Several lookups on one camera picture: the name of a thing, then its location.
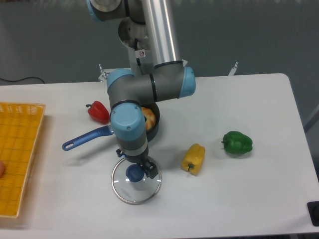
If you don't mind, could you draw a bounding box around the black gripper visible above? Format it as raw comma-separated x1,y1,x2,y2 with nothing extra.
116,148,158,179

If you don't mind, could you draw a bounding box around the glass pot lid blue knob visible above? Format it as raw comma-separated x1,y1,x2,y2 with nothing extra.
111,156,162,205

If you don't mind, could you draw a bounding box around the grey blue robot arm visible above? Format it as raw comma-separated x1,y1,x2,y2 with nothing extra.
87,0,196,178

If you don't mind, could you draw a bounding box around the yellow bell pepper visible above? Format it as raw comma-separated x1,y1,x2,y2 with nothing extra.
181,143,205,175

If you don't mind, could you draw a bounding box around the orange bread roll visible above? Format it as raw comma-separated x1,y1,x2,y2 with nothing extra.
142,107,157,131

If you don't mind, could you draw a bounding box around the red bell pepper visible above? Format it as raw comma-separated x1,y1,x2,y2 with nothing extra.
86,101,110,124

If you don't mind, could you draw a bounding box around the green bell pepper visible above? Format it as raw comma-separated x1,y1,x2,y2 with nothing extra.
221,131,253,154

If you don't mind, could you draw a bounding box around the yellow woven basket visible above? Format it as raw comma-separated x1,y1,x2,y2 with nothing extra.
0,102,46,218

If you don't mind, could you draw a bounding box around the black object at table edge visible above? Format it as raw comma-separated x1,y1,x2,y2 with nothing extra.
307,201,319,227

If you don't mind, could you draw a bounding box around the grey table leg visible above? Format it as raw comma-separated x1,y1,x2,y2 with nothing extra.
303,104,319,133

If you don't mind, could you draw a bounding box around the dark pot blue handle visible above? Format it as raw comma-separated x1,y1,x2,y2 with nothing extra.
62,103,160,151

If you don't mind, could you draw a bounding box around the black cable on floor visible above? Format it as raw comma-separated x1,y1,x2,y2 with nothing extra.
0,76,46,84

